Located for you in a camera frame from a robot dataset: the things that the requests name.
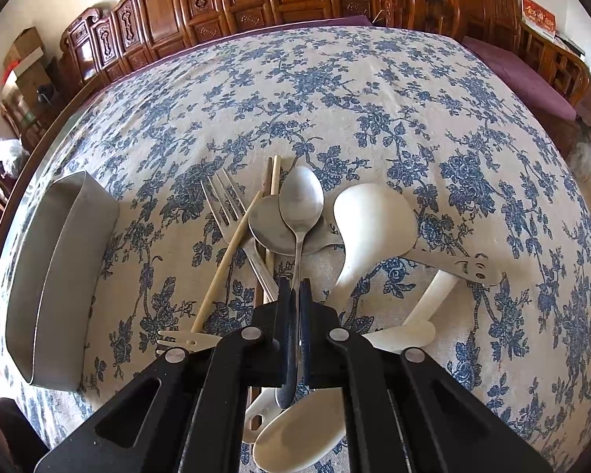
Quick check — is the dark wooden chopstick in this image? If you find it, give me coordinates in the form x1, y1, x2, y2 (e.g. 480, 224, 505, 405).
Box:
249, 156, 275, 306

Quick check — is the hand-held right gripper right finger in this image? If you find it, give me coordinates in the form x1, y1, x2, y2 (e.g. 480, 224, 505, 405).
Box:
298, 278, 555, 473

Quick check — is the red wall sign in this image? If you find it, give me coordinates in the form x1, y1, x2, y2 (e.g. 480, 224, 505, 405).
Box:
521, 0, 557, 36

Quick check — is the white slotted plastic utensil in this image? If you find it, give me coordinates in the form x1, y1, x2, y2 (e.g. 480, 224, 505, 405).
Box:
241, 388, 279, 445

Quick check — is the small carved wooden chair back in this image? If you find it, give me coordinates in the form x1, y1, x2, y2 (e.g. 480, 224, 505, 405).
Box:
59, 7, 153, 90

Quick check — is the grey metal tray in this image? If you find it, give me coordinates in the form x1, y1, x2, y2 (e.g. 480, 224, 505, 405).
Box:
5, 171, 121, 389

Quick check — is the metal fork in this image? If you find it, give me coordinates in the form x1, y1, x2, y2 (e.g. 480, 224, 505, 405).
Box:
200, 168, 279, 304

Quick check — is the white cardboard box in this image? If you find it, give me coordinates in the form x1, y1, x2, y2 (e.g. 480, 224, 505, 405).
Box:
1, 59, 49, 100

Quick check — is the person's dark clothing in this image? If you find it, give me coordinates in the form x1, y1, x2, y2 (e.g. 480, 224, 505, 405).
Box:
0, 394, 50, 473

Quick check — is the blue floral tablecloth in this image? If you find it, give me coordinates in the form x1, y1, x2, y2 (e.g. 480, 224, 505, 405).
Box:
0, 24, 591, 473

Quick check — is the long metal spoon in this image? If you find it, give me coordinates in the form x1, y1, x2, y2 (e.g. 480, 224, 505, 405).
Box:
275, 166, 325, 410

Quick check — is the slatted wooden chair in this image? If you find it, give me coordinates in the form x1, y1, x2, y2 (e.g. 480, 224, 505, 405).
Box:
517, 20, 591, 110

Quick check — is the round metal spoon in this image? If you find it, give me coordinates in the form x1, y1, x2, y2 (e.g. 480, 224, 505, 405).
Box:
247, 194, 504, 287

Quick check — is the white plastic soup spoon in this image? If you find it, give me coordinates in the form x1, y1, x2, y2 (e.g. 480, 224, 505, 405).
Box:
253, 388, 348, 473

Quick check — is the wooden armchair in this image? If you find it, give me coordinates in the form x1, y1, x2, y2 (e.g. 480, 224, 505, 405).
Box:
373, 0, 463, 41

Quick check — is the large white rice paddle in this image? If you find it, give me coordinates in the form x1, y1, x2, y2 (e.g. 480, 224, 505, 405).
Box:
326, 182, 420, 323

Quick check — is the brown cardboard box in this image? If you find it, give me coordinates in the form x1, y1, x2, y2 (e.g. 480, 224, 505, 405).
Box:
2, 27, 47, 69

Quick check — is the small white plastic fork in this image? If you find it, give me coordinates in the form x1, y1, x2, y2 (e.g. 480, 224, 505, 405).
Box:
156, 330, 218, 356

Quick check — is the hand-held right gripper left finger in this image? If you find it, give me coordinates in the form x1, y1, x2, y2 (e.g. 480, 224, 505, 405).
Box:
34, 278, 297, 473

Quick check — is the white plastic bag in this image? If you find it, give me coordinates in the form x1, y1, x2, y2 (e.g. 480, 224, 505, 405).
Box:
0, 136, 29, 179

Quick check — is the grey round object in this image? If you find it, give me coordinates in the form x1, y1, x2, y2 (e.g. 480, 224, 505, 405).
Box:
568, 122, 591, 184

